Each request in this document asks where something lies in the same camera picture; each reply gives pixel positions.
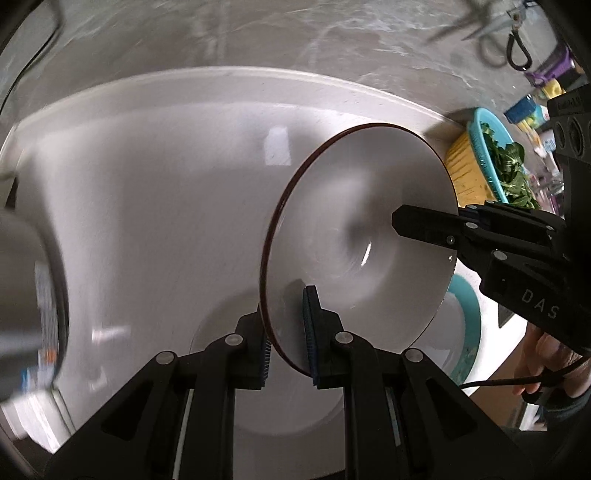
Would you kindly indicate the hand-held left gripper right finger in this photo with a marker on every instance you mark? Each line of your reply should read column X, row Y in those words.
column 311, row 337

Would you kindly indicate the green leafy vegetables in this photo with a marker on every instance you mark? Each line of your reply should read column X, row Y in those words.
column 512, row 170

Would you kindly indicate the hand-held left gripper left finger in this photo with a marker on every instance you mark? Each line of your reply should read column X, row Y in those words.
column 251, row 350

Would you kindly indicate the purple peeler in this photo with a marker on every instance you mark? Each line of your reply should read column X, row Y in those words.
column 549, row 69

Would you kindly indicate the deep teal floral plate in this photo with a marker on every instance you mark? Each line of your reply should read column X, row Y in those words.
column 466, row 323

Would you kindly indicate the white folded towel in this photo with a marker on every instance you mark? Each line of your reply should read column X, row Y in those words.
column 41, row 417

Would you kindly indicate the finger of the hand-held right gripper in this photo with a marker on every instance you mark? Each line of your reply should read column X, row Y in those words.
column 512, row 214
column 425, row 226

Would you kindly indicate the yellow plastic basin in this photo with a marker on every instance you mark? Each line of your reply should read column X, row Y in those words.
column 466, row 170

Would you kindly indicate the teal plastic colander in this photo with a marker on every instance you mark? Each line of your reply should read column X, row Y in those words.
column 489, row 124

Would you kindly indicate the person's right hand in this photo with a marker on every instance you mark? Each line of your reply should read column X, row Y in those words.
column 549, row 360

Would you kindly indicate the stainless steel electric cooker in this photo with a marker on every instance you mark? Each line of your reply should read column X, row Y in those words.
column 27, row 300

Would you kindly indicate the dark rimmed red patterned bowl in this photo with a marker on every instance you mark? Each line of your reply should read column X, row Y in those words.
column 360, row 221

